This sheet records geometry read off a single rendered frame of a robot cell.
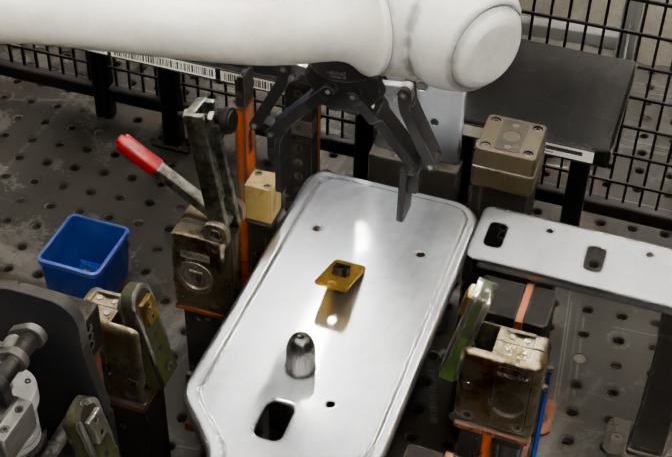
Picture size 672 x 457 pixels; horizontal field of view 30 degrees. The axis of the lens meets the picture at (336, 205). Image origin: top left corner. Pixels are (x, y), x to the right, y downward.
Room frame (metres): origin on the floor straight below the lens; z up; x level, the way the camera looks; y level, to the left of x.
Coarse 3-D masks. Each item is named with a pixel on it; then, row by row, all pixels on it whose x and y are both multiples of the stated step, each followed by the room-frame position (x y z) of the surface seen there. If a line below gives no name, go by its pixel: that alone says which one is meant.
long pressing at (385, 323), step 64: (320, 192) 1.19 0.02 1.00; (384, 192) 1.20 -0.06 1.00; (320, 256) 1.08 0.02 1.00; (384, 256) 1.08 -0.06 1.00; (448, 256) 1.08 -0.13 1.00; (256, 320) 0.97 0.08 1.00; (320, 320) 0.97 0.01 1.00; (384, 320) 0.98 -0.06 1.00; (192, 384) 0.87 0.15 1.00; (256, 384) 0.88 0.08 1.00; (320, 384) 0.88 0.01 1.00; (384, 384) 0.88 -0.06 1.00; (256, 448) 0.79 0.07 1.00; (320, 448) 0.80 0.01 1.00; (384, 448) 0.80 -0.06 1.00
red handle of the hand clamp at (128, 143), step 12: (120, 144) 1.10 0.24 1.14; (132, 144) 1.10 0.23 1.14; (132, 156) 1.09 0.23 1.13; (144, 156) 1.09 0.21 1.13; (156, 156) 1.10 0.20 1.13; (144, 168) 1.09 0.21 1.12; (156, 168) 1.08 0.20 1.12; (168, 168) 1.09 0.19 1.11; (168, 180) 1.08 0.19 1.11; (180, 180) 1.08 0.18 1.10; (180, 192) 1.08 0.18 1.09; (192, 192) 1.08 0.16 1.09; (192, 204) 1.07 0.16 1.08; (228, 216) 1.07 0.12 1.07
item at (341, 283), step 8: (336, 264) 1.04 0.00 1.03; (344, 264) 1.04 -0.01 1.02; (352, 264) 1.06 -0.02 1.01; (328, 272) 1.03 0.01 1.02; (336, 272) 1.02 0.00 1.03; (344, 272) 1.02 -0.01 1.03; (352, 272) 1.04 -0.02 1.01; (360, 272) 1.04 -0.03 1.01; (320, 280) 1.00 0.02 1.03; (328, 280) 1.01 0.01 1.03; (336, 280) 1.01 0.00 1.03; (344, 280) 1.01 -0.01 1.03; (352, 280) 1.01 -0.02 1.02; (336, 288) 0.99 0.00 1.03; (344, 288) 0.99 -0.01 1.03
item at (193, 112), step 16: (192, 112) 1.06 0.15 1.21; (208, 112) 1.08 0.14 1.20; (224, 112) 1.06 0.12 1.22; (192, 128) 1.06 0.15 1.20; (208, 128) 1.08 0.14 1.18; (224, 128) 1.05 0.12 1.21; (192, 144) 1.06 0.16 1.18; (208, 144) 1.05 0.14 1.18; (208, 160) 1.05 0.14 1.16; (224, 160) 1.08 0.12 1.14; (208, 176) 1.05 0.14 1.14; (224, 176) 1.08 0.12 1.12; (208, 192) 1.05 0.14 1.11; (224, 192) 1.08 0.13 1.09; (208, 208) 1.05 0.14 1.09; (224, 208) 1.05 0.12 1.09; (240, 224) 1.08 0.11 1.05
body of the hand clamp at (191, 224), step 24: (192, 216) 1.08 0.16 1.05; (192, 240) 1.05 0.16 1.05; (240, 240) 1.09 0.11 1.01; (192, 264) 1.05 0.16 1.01; (216, 264) 1.04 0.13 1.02; (240, 264) 1.08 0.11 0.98; (192, 288) 1.05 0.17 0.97; (216, 288) 1.04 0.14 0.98; (240, 288) 1.08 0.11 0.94; (192, 312) 1.06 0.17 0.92; (216, 312) 1.04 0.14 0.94; (192, 336) 1.06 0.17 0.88; (192, 360) 1.06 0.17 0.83
